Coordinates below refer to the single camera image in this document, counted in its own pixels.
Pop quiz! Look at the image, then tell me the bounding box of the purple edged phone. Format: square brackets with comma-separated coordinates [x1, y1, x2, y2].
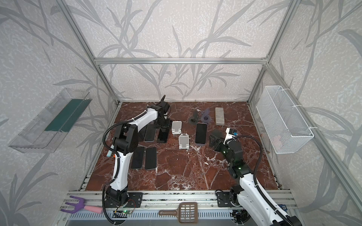
[195, 123, 207, 146]

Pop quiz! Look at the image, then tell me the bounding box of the black phone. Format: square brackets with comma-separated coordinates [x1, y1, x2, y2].
[157, 127, 170, 143]
[145, 147, 157, 170]
[131, 147, 145, 169]
[138, 126, 147, 142]

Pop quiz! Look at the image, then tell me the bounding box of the white framed phone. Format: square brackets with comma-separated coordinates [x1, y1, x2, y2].
[144, 124, 156, 142]

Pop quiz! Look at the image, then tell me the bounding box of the white wire mesh basket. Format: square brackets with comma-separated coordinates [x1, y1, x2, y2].
[256, 86, 314, 154]

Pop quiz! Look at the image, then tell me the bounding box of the grey rectangular block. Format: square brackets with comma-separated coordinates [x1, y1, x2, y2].
[215, 107, 225, 126]

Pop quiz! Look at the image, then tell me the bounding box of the brown plastic spatula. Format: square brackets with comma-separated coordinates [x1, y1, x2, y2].
[158, 202, 199, 224]

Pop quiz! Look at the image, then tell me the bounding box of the grey angled phone stand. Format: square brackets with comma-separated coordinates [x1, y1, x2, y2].
[188, 111, 200, 125]

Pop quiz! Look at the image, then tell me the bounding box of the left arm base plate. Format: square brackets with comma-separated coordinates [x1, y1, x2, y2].
[104, 192, 143, 208]

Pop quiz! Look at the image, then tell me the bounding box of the purple pink toy rake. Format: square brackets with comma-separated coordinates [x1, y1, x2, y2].
[60, 195, 103, 214]

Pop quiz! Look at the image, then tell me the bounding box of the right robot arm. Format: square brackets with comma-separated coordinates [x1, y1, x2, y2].
[209, 128, 302, 226]

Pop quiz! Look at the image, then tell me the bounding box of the clear plastic wall shelf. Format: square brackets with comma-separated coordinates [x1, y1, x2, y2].
[9, 88, 92, 153]

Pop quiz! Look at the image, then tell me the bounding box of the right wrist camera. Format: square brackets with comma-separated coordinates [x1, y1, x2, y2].
[224, 128, 238, 144]

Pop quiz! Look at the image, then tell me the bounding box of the blue black device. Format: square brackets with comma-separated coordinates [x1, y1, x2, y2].
[279, 204, 288, 212]

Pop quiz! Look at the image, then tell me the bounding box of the white phone stand back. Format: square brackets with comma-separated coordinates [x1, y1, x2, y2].
[172, 121, 182, 135]

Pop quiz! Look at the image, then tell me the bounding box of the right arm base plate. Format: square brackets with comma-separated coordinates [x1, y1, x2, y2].
[215, 190, 234, 208]

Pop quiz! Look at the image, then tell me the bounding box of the white phone stand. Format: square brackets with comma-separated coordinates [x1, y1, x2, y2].
[172, 121, 182, 135]
[179, 134, 189, 150]

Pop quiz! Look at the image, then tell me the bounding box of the light blue toy shovel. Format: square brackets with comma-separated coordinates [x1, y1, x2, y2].
[107, 150, 113, 157]

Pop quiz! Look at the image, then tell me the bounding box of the dark grey round phone stand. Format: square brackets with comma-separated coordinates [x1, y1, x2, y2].
[200, 108, 211, 124]

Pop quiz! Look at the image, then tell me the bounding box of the green circuit board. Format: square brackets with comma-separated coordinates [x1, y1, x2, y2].
[113, 210, 133, 216]

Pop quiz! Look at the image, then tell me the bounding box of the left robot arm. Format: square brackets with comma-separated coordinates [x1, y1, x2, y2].
[102, 98, 171, 203]

